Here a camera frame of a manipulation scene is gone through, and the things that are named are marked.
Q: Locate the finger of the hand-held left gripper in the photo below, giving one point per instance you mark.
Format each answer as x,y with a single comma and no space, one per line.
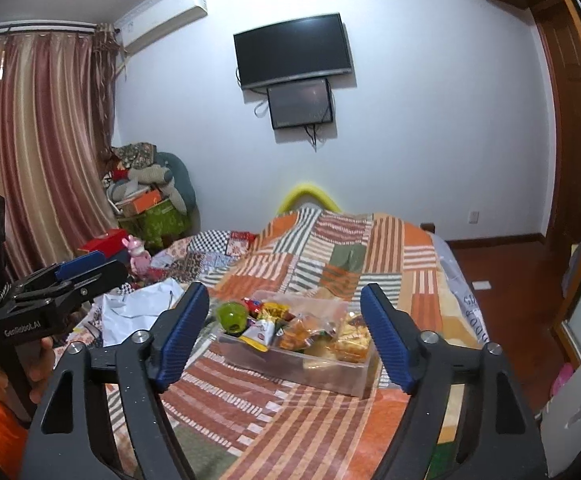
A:
78,266
105,276

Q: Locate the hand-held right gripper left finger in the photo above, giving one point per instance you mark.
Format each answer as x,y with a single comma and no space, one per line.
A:
180,340

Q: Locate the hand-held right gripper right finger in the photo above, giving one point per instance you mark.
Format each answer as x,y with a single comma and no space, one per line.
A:
390,340

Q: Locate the small golden fried snack bag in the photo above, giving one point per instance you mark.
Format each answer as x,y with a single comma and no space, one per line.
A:
354,344

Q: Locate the green round jelly cup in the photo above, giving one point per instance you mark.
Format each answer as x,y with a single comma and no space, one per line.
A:
231,316

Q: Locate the white yellow snack packet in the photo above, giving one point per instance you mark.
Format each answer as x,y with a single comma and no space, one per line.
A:
259,332

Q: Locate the red snack packet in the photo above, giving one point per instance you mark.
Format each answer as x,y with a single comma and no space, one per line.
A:
253,304

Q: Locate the large orange fried snack bag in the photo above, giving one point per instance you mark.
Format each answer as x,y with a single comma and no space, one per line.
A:
300,332

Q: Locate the clear plastic storage bin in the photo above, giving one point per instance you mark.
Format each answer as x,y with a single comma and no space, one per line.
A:
290,367

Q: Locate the person's left forearm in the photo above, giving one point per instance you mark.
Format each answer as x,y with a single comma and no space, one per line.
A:
3,425

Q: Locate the person's left hand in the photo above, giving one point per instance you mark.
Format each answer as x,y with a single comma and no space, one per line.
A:
40,367

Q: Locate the red box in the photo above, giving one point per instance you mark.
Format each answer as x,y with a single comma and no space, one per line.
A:
101,242

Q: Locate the pink plush toy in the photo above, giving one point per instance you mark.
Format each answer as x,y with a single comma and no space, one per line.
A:
138,257

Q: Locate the white plastic bag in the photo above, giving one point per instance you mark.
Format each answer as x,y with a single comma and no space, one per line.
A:
135,312

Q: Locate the orange cardboard box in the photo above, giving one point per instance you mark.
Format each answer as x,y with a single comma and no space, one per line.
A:
143,204

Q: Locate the grey printed bed sheet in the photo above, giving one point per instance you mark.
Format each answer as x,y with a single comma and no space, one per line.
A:
458,290

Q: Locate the checkered cloth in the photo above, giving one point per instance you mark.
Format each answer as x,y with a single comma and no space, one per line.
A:
205,255

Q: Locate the patterned folded quilt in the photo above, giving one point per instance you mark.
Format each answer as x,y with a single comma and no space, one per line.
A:
133,156

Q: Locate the striped pink curtain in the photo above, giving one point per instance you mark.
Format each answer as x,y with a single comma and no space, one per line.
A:
35,150

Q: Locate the yellow headboard cushion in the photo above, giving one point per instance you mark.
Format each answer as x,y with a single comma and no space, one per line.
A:
308,195

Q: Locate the pink slippers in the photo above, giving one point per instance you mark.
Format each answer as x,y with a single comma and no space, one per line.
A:
562,381

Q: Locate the white air conditioner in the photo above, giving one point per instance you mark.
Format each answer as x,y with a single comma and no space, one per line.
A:
163,20

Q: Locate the white wall socket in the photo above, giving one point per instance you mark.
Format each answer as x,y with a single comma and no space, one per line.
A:
473,217

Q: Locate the small wall monitor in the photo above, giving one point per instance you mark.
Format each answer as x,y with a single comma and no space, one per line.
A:
300,104

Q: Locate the wooden door frame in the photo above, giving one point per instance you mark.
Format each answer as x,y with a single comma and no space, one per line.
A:
570,135

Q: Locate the black wall television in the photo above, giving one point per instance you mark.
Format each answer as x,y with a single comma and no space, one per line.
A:
293,50

